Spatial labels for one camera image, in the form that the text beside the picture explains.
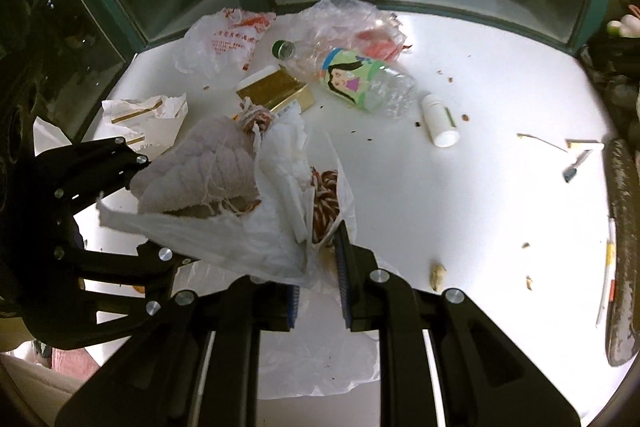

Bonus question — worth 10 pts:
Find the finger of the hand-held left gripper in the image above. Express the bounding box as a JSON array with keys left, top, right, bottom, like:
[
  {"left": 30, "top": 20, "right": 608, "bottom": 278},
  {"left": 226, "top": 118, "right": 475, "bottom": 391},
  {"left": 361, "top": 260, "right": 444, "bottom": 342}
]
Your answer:
[
  {"left": 22, "top": 241, "right": 201, "bottom": 350},
  {"left": 35, "top": 136, "right": 151, "bottom": 228}
]

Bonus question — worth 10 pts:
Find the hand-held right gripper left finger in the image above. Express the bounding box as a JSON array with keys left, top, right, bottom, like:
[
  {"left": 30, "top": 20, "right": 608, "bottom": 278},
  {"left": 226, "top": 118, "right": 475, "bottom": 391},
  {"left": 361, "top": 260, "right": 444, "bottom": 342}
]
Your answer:
[{"left": 54, "top": 276, "right": 302, "bottom": 427}]

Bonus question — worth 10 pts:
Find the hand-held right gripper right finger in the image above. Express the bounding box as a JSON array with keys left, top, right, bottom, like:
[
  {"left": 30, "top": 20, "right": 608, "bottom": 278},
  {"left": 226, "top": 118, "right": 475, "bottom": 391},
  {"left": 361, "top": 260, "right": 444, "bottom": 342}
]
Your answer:
[{"left": 333, "top": 221, "right": 585, "bottom": 427}]

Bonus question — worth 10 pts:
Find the white plastic bag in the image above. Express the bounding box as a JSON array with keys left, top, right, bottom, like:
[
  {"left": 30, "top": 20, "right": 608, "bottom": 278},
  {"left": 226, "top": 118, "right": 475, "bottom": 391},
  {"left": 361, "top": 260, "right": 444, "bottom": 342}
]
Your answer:
[{"left": 97, "top": 111, "right": 382, "bottom": 399}]

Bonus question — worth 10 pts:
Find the white knitted cloth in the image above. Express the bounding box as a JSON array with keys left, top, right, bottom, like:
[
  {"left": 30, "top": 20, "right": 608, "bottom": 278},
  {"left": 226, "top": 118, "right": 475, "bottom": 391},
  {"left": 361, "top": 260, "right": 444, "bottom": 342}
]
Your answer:
[{"left": 131, "top": 113, "right": 262, "bottom": 216}]

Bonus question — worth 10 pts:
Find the white paper envelope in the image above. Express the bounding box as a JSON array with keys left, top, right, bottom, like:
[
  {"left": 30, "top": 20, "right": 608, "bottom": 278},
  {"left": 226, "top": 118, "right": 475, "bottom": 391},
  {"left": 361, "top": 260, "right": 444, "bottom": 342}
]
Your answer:
[{"left": 101, "top": 94, "right": 189, "bottom": 154}]

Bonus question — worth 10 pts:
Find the red-printed plastic bag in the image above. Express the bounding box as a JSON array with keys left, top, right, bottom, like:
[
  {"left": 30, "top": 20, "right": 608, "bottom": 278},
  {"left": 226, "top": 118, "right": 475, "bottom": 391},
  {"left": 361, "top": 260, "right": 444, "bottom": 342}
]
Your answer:
[{"left": 174, "top": 7, "right": 277, "bottom": 76}]

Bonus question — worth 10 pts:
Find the small white medicine bottle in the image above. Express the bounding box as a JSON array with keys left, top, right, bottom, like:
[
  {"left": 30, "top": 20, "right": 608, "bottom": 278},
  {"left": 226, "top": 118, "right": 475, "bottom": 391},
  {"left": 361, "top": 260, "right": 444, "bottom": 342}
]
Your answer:
[{"left": 421, "top": 92, "right": 460, "bottom": 149}]

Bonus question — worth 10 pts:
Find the gold cardboard box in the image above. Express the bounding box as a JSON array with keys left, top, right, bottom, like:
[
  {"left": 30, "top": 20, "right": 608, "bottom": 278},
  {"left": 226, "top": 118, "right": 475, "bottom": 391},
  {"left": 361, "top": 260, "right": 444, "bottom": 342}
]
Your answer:
[{"left": 235, "top": 66, "right": 316, "bottom": 114}]

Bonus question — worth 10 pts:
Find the cartoon-labelled clear plastic bottle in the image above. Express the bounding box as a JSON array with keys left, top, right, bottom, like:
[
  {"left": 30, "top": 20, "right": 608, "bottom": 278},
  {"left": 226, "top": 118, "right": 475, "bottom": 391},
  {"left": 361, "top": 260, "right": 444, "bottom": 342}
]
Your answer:
[{"left": 271, "top": 39, "right": 419, "bottom": 116}]

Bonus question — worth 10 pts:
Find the clear crumpled plastic bag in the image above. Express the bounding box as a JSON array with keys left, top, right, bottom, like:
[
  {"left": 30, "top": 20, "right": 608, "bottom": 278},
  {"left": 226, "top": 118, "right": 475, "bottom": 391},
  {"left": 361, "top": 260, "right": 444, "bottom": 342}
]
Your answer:
[{"left": 289, "top": 0, "right": 409, "bottom": 64}]

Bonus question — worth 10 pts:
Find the white pen cap black clip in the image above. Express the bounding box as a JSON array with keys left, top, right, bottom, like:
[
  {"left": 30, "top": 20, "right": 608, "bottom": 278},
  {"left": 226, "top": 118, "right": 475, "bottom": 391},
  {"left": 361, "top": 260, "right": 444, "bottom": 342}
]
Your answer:
[{"left": 564, "top": 149, "right": 594, "bottom": 184}]

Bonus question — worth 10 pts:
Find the white yellow pen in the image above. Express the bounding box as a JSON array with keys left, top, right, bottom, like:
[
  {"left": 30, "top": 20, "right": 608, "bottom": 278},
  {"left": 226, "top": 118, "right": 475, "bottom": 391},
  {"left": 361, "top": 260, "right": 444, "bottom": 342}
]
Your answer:
[{"left": 596, "top": 221, "right": 617, "bottom": 329}]

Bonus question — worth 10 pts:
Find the dark worn board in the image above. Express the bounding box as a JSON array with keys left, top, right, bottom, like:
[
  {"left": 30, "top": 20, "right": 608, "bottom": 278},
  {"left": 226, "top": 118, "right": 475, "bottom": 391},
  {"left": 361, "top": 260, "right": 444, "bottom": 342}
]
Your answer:
[{"left": 602, "top": 138, "right": 640, "bottom": 366}]

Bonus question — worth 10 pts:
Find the pale green plush toy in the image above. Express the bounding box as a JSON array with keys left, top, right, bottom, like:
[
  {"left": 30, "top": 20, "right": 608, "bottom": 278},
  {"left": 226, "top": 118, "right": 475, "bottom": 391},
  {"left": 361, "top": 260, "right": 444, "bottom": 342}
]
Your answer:
[{"left": 606, "top": 4, "right": 640, "bottom": 38}]

